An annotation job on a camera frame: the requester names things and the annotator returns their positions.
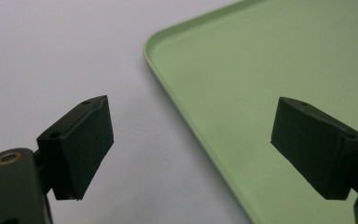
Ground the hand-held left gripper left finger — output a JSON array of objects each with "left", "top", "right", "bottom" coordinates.
[{"left": 36, "top": 94, "right": 115, "bottom": 201}]

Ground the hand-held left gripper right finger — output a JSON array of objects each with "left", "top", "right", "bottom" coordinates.
[{"left": 270, "top": 96, "right": 358, "bottom": 201}]

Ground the light green plastic tray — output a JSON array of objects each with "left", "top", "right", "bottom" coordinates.
[{"left": 143, "top": 0, "right": 358, "bottom": 224}]

